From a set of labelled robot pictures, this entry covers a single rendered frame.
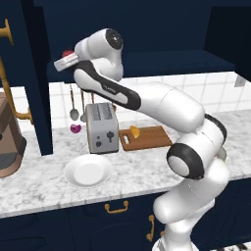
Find long gold door handle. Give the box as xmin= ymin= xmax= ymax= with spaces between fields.
xmin=0 ymin=56 xmax=34 ymax=126

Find gold drawer handle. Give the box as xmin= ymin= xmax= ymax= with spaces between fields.
xmin=104 ymin=200 xmax=130 ymax=215

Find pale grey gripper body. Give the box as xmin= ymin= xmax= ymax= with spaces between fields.
xmin=53 ymin=53 xmax=80 ymax=73

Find wooden cutting board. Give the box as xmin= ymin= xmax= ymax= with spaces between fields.
xmin=118 ymin=125 xmax=174 ymax=152

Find short gold door handle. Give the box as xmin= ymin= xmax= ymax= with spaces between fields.
xmin=0 ymin=18 xmax=15 ymax=47

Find silver hanging spoon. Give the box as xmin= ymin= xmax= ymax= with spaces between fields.
xmin=69 ymin=83 xmax=80 ymax=122

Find navy base cabinets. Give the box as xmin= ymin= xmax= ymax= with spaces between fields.
xmin=0 ymin=177 xmax=251 ymax=251

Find silver toaster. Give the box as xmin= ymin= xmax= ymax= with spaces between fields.
xmin=85 ymin=102 xmax=120 ymax=155

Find navy open cabinet door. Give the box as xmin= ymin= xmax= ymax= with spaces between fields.
xmin=204 ymin=5 xmax=251 ymax=82
xmin=20 ymin=0 xmax=54 ymax=157

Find silver hanging ladle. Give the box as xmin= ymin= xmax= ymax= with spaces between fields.
xmin=79 ymin=90 xmax=88 ymax=124

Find grey wall socket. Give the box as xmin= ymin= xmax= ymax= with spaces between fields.
xmin=233 ymin=75 xmax=247 ymax=88

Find golden croissant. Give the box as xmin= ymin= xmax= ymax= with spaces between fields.
xmin=128 ymin=125 xmax=141 ymax=139

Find navy wall cabinet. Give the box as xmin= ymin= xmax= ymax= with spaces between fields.
xmin=32 ymin=0 xmax=251 ymax=84

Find white plate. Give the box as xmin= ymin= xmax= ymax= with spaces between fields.
xmin=63 ymin=153 xmax=114 ymax=189

